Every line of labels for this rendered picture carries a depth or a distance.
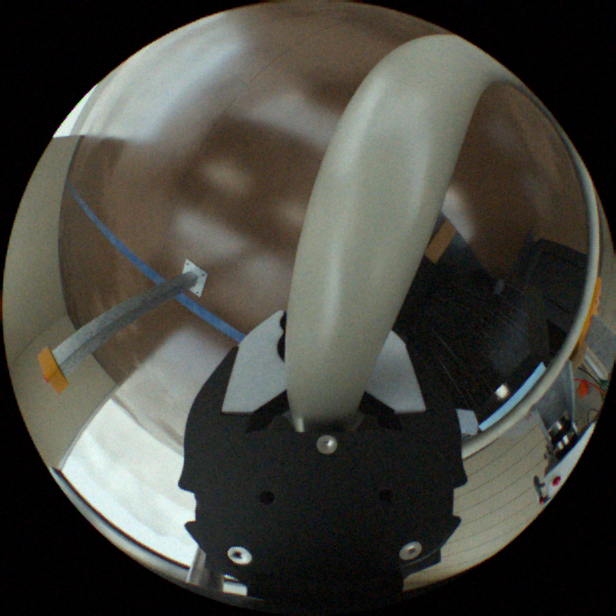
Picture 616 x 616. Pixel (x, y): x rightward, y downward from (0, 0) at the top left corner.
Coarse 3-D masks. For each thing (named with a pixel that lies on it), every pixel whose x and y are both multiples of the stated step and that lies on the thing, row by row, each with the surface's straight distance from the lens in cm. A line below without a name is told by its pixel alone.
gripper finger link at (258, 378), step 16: (272, 320) 11; (256, 336) 10; (272, 336) 10; (240, 352) 9; (256, 352) 9; (272, 352) 9; (240, 368) 9; (256, 368) 8; (272, 368) 8; (240, 384) 8; (256, 384) 8; (272, 384) 8; (224, 400) 8; (240, 400) 7; (256, 400) 7; (272, 400) 7; (256, 416) 7; (272, 416) 8
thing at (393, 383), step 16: (384, 352) 9; (400, 352) 10; (384, 368) 8; (400, 368) 9; (368, 384) 8; (384, 384) 8; (400, 384) 8; (416, 384) 8; (368, 400) 8; (384, 400) 7; (400, 400) 8; (416, 400) 8; (384, 416) 8
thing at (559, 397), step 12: (552, 360) 47; (564, 372) 52; (552, 384) 54; (564, 384) 60; (552, 396) 59; (564, 396) 68; (540, 408) 57; (552, 408) 65; (564, 408) 77; (540, 420) 51; (552, 420) 74
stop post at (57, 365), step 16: (192, 272) 134; (160, 288) 113; (176, 288) 117; (192, 288) 138; (128, 304) 102; (144, 304) 103; (160, 304) 114; (96, 320) 96; (112, 320) 95; (128, 320) 101; (80, 336) 93; (96, 336) 92; (112, 336) 99; (48, 352) 92; (64, 352) 91; (80, 352) 92; (48, 368) 89; (64, 368) 91; (64, 384) 94
